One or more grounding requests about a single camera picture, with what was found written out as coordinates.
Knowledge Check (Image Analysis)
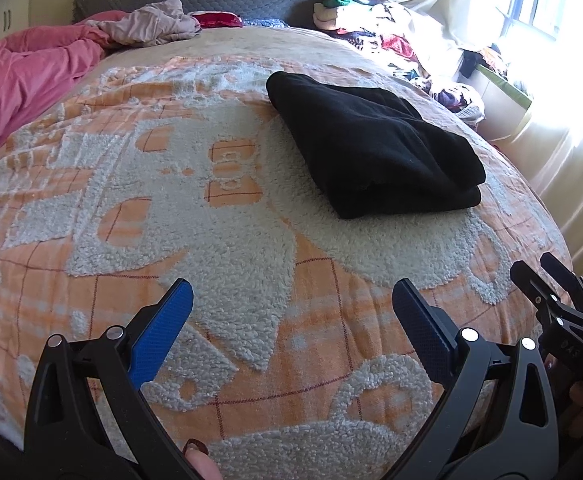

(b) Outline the red cloth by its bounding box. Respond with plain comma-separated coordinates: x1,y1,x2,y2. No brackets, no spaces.
192,11,242,28

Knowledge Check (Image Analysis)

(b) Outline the cream curtain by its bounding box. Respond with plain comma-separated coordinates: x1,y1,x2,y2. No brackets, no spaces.
386,0,583,281

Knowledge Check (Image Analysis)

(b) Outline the pile of mixed clothes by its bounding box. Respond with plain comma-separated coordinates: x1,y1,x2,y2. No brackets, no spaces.
313,0,509,126

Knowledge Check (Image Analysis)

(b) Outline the green edged box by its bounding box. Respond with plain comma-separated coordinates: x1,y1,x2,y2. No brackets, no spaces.
474,62,532,111

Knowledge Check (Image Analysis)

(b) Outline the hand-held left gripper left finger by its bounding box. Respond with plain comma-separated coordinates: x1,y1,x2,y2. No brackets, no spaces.
24,278,200,480

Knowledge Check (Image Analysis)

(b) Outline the pink duvet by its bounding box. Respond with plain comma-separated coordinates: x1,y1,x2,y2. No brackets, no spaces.
0,10,117,176

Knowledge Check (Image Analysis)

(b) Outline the person's left hand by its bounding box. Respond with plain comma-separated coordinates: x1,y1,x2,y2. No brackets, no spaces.
184,440,222,480

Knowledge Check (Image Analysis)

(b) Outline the orange and white fleece blanket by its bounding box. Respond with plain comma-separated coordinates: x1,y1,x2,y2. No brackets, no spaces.
0,25,579,480

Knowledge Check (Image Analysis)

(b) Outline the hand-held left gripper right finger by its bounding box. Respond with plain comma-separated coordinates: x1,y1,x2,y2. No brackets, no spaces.
391,278,559,480

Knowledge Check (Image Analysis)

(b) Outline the black sweater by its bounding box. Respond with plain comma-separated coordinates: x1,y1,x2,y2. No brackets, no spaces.
266,71,487,220

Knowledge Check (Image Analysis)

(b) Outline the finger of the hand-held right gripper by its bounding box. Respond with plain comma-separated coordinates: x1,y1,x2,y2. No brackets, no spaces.
510,260,583,333
540,251,583,313

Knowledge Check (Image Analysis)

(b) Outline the beige pink crumpled garment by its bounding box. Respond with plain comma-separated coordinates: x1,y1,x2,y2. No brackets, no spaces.
96,0,202,48

